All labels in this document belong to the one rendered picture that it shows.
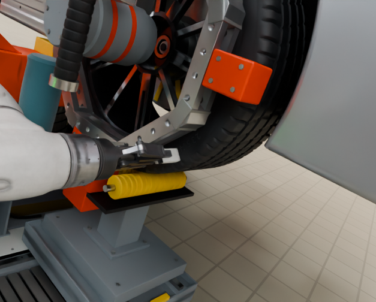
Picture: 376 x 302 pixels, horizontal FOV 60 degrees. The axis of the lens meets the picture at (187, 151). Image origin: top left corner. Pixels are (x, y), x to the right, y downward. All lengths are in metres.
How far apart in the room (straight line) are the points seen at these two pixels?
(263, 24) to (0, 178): 0.51
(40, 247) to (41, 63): 0.60
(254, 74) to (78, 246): 0.74
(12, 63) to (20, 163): 0.73
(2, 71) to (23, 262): 0.61
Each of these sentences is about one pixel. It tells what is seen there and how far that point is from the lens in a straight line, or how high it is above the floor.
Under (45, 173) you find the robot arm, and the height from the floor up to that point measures 0.65.
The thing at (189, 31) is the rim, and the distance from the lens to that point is 0.80.
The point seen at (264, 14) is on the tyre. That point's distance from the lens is 0.68.
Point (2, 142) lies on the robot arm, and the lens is 0.48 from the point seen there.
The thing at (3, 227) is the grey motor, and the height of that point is 0.11.
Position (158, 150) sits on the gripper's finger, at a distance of 0.65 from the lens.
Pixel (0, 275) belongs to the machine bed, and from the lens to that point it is 1.20.
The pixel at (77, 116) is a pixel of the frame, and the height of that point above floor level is 0.61.
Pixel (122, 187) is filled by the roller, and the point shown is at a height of 0.53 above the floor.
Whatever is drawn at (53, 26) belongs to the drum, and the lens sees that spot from 0.74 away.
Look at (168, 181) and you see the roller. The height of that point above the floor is 0.52.
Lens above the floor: 0.87
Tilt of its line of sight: 17 degrees down
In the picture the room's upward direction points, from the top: 20 degrees clockwise
